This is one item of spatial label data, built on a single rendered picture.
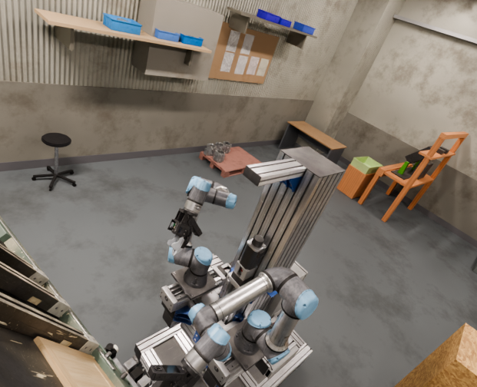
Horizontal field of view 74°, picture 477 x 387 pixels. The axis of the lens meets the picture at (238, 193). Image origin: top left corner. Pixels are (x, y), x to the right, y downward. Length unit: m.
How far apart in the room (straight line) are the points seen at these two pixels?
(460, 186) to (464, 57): 2.40
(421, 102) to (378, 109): 0.86
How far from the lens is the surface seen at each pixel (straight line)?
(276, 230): 1.65
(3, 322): 1.35
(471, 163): 7.50
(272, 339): 1.65
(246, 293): 1.35
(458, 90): 7.53
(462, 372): 2.46
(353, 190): 6.57
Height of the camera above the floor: 2.57
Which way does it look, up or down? 31 degrees down
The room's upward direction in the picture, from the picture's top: 21 degrees clockwise
